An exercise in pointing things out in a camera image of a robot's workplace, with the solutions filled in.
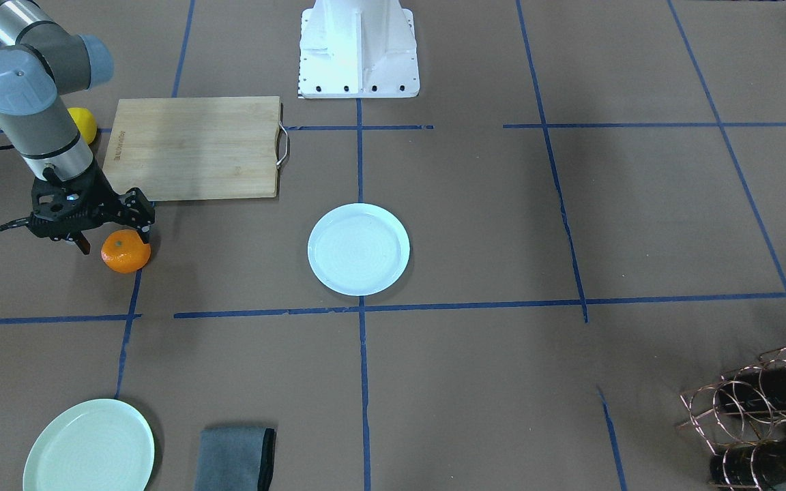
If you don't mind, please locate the orange mandarin fruit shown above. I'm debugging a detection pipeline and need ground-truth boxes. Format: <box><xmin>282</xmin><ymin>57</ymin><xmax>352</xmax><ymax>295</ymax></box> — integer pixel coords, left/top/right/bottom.
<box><xmin>100</xmin><ymin>229</ymin><xmax>151</xmax><ymax>274</ymax></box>

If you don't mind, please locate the pale green plate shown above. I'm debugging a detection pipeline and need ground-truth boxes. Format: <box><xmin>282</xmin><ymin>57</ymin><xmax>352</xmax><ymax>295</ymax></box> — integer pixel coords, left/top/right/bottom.
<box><xmin>22</xmin><ymin>398</ymin><xmax>156</xmax><ymax>490</ymax></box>

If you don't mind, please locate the light blue plate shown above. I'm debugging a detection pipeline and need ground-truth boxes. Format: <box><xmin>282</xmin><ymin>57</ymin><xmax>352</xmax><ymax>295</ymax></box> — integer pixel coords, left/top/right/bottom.
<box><xmin>308</xmin><ymin>204</ymin><xmax>411</xmax><ymax>297</ymax></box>

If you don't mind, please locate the wooden cutting board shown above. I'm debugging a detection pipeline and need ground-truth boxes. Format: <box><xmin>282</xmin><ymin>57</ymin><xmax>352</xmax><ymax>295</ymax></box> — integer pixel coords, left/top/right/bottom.
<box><xmin>102</xmin><ymin>96</ymin><xmax>288</xmax><ymax>202</ymax></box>

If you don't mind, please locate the yellow lemon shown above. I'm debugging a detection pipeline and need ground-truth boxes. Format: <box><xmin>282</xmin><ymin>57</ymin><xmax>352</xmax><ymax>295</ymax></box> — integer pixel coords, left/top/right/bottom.
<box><xmin>68</xmin><ymin>106</ymin><xmax>100</xmax><ymax>146</ymax></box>

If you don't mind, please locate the grey folded cloth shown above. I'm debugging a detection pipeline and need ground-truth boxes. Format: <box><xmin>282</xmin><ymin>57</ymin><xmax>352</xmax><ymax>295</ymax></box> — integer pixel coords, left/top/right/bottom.
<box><xmin>193</xmin><ymin>426</ymin><xmax>277</xmax><ymax>490</ymax></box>

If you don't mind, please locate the dark wine bottle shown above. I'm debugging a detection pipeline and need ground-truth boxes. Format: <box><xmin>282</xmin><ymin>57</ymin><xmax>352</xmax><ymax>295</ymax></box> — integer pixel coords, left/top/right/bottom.
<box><xmin>714</xmin><ymin>364</ymin><xmax>786</xmax><ymax>417</ymax></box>
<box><xmin>709</xmin><ymin>439</ymin><xmax>786</xmax><ymax>489</ymax></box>

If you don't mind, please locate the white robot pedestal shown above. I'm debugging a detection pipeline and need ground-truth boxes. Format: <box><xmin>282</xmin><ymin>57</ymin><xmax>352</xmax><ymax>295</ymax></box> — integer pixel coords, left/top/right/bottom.
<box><xmin>297</xmin><ymin>1</ymin><xmax>421</xmax><ymax>100</ymax></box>

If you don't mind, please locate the copper wire bottle rack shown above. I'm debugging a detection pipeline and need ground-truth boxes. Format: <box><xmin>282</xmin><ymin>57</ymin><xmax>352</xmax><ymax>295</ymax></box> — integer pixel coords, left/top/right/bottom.
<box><xmin>679</xmin><ymin>346</ymin><xmax>786</xmax><ymax>490</ymax></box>

